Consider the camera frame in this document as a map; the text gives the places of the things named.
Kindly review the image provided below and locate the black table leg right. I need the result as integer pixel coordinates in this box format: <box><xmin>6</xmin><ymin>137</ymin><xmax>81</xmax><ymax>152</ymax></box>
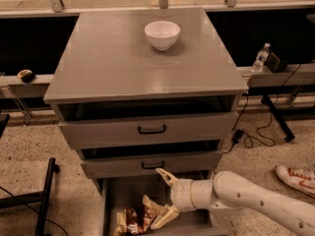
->
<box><xmin>262</xmin><ymin>94</ymin><xmax>295</xmax><ymax>143</ymax></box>

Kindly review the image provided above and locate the black power adapter with cable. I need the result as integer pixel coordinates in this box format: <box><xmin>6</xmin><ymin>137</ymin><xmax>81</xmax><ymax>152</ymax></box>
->
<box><xmin>223</xmin><ymin>64</ymin><xmax>301</xmax><ymax>153</ymax></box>

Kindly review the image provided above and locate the brown chip bag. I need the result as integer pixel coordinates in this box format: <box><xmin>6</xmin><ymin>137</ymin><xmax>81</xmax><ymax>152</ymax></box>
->
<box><xmin>113</xmin><ymin>195</ymin><xmax>163</xmax><ymax>236</ymax></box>

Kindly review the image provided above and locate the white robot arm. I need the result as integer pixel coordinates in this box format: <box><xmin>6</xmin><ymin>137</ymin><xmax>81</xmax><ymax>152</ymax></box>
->
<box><xmin>151</xmin><ymin>168</ymin><xmax>315</xmax><ymax>236</ymax></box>

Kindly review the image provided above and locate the white and red sneaker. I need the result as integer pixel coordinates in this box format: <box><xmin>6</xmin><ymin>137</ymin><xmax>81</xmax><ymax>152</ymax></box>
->
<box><xmin>275</xmin><ymin>165</ymin><xmax>315</xmax><ymax>198</ymax></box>

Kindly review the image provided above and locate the black tape measure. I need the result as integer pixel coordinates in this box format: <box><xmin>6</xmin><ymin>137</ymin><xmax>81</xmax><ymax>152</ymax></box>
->
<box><xmin>18</xmin><ymin>69</ymin><xmax>35</xmax><ymax>83</ymax></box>

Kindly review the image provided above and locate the black metal stand left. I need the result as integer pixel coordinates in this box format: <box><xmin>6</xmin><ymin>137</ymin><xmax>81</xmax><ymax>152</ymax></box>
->
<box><xmin>0</xmin><ymin>157</ymin><xmax>60</xmax><ymax>236</ymax></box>

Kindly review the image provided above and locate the grey middle drawer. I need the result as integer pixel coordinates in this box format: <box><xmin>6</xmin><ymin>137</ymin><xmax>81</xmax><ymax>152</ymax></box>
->
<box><xmin>81</xmin><ymin>150</ymin><xmax>222</xmax><ymax>179</ymax></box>

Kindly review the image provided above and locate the white ceramic bowl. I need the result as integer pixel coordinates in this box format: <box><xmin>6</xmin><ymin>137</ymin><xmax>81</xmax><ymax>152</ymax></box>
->
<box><xmin>145</xmin><ymin>21</ymin><xmax>181</xmax><ymax>50</ymax></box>

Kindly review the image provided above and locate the grey open bottom drawer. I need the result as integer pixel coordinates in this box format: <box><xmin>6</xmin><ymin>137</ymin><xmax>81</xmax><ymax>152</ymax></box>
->
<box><xmin>99</xmin><ymin>173</ymin><xmax>227</xmax><ymax>236</ymax></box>

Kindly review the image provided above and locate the grey drawer cabinet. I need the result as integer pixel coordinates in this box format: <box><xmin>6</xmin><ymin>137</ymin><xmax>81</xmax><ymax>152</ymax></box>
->
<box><xmin>43</xmin><ymin>7</ymin><xmax>249</xmax><ymax>236</ymax></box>

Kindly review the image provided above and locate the clear water bottle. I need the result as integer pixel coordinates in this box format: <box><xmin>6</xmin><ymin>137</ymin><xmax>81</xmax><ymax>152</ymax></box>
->
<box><xmin>251</xmin><ymin>43</ymin><xmax>270</xmax><ymax>73</ymax></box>

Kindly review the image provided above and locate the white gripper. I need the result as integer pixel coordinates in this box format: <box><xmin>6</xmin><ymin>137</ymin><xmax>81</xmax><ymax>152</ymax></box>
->
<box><xmin>151</xmin><ymin>168</ymin><xmax>213</xmax><ymax>230</ymax></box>

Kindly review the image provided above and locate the small black box device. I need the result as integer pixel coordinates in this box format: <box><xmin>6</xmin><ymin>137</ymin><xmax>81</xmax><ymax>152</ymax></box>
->
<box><xmin>267</xmin><ymin>52</ymin><xmax>287</xmax><ymax>73</ymax></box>

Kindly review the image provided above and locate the grey top drawer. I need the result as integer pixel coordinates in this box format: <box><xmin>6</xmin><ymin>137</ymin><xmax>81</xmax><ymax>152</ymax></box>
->
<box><xmin>59</xmin><ymin>112</ymin><xmax>237</xmax><ymax>149</ymax></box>

